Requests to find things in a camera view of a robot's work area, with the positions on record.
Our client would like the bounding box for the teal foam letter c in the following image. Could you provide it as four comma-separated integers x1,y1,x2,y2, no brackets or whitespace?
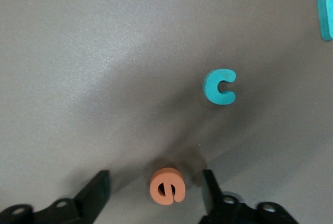
202,68,237,105

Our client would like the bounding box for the brown table cover sheet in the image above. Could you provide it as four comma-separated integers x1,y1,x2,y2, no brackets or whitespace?
0,0,333,224

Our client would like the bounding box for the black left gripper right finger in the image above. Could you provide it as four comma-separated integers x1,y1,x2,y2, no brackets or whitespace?
199,169,300,224

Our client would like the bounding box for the orange foam letter e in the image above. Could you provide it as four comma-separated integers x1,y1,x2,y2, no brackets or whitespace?
149,167,187,206

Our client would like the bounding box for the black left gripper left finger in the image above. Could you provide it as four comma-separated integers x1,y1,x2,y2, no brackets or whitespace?
0,170,111,224

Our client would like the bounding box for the teal foam letter p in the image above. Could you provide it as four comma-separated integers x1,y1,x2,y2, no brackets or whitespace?
317,0,333,41

